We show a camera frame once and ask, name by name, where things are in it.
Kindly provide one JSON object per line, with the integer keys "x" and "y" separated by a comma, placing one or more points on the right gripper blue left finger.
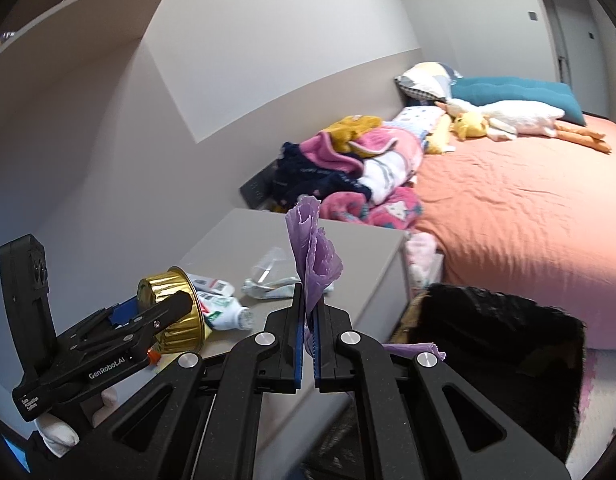
{"x": 299, "y": 336}

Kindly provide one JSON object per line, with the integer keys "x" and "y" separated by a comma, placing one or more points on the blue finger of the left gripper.
{"x": 97, "y": 339}
{"x": 124, "y": 312}

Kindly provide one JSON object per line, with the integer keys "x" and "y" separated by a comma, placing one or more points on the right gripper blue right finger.
{"x": 315, "y": 345}

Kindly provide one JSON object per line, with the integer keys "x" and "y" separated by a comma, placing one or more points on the orange bottle cap piece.
{"x": 154, "y": 356}

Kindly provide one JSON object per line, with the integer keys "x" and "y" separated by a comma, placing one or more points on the grey snack wrapper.
{"x": 272, "y": 290}

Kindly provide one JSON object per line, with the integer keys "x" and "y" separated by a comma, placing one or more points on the gold foil cup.
{"x": 182, "y": 327}

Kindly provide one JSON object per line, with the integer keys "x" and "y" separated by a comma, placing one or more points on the purple plastic bag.
{"x": 317, "y": 263}

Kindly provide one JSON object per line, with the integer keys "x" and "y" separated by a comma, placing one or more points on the white cardboard box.
{"x": 212, "y": 286}

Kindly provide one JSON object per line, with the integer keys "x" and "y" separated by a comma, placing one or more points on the clear plastic cup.
{"x": 273, "y": 266}

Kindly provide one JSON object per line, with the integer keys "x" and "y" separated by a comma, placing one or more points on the white green plastic bottle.
{"x": 224, "y": 313}

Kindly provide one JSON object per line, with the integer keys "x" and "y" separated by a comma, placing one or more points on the black lined trash bin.
{"x": 490, "y": 384}

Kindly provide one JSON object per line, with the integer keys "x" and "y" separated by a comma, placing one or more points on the white gloved left hand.
{"x": 61, "y": 429}

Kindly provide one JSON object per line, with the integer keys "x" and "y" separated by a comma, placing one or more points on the pile of pink blankets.
{"x": 360, "y": 169}

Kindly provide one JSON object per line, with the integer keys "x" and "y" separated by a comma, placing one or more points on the bed with orange cover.
{"x": 534, "y": 217}

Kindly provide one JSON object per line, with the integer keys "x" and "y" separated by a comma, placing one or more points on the yellow duck plush toy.
{"x": 470, "y": 125}

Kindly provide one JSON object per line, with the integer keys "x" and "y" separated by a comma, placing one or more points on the patterned grey white pillow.
{"x": 428, "y": 81}

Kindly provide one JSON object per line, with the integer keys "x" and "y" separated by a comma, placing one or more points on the white goose plush toy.
{"x": 508, "y": 120}

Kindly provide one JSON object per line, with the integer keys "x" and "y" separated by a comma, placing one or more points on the teal cushion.
{"x": 486, "y": 90}

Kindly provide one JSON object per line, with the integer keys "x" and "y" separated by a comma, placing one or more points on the pink grey foam floor mat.
{"x": 597, "y": 408}

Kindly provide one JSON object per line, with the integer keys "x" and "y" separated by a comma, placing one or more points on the white room door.
{"x": 581, "y": 62}

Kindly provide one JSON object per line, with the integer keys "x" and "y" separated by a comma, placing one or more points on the black wall socket panel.
{"x": 257, "y": 191}

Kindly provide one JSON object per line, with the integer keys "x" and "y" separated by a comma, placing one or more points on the white wall shelf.
{"x": 51, "y": 37}

